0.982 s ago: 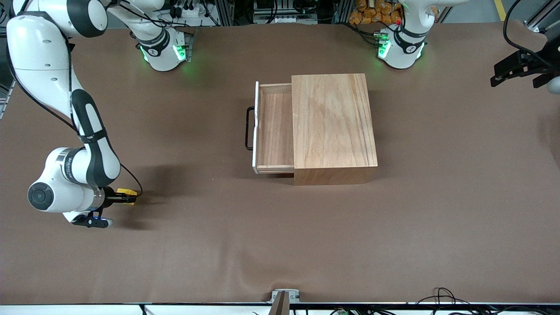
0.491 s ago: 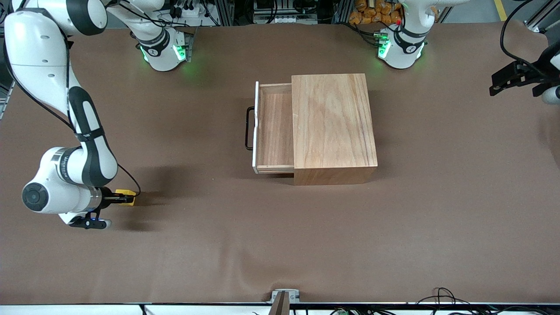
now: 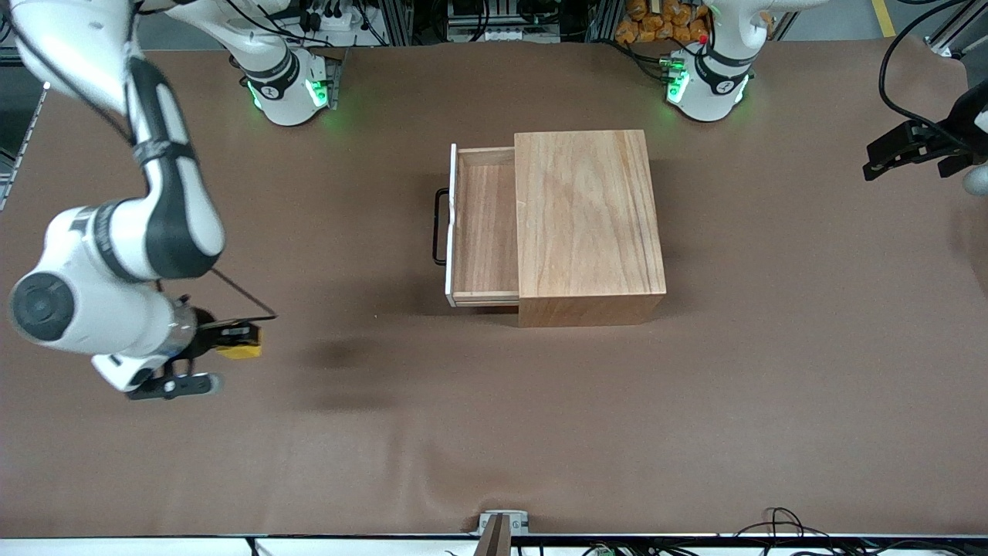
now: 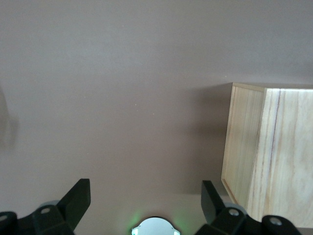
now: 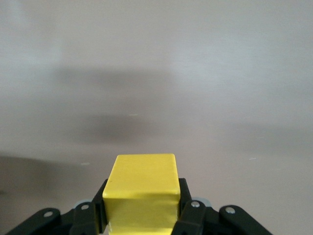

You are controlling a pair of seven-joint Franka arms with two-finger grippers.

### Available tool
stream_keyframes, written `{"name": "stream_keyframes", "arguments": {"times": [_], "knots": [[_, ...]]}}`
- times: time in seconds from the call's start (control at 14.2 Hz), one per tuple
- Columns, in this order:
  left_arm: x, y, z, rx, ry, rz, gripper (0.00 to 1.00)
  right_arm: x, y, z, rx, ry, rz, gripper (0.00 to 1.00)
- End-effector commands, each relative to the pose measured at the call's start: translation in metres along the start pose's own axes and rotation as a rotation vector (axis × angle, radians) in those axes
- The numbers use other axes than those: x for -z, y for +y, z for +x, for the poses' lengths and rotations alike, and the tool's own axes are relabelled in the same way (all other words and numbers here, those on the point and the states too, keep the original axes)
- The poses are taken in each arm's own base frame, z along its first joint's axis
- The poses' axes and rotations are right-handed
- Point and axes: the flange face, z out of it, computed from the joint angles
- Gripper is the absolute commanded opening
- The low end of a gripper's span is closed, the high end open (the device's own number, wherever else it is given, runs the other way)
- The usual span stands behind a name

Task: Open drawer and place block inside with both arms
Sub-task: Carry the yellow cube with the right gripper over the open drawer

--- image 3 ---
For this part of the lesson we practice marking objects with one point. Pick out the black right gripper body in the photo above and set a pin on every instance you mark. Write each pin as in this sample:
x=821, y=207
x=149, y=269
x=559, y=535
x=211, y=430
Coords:
x=204, y=325

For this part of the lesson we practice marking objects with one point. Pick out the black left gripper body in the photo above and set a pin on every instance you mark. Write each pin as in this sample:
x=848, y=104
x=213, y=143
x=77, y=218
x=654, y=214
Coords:
x=959, y=122

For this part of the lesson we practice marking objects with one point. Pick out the yellow block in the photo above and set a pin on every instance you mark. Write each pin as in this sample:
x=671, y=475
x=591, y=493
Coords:
x=243, y=353

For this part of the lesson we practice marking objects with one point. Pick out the wooden drawer with white front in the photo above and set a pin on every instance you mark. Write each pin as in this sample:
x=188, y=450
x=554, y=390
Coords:
x=486, y=247

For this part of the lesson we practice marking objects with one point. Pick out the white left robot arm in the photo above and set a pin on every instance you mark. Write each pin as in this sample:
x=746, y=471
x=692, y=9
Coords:
x=710, y=100

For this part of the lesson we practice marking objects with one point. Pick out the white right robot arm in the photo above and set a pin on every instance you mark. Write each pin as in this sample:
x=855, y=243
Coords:
x=170, y=193

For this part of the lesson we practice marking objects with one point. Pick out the brown table cover mat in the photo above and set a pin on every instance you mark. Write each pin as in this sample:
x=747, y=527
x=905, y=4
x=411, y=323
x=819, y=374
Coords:
x=463, y=425

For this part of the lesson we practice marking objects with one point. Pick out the orange lumpy objects pile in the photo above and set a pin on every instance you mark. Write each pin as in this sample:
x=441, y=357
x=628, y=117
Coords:
x=656, y=23

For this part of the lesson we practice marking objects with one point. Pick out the light wooden cabinet box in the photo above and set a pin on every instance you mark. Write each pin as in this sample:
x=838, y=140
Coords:
x=587, y=232

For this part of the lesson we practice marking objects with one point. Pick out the white power strip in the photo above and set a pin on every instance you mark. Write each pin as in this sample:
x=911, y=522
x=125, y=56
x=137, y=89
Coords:
x=328, y=17

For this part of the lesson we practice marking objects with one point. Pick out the aluminium frame rail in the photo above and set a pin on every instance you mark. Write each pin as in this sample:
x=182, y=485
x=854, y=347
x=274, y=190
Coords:
x=953, y=35
x=23, y=147

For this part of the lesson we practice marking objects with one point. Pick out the brown camera post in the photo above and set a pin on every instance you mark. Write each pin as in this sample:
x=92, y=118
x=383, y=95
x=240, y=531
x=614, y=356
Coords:
x=494, y=540

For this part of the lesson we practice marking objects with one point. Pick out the grey clamp bracket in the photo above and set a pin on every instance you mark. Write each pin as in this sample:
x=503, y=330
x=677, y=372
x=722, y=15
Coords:
x=517, y=521

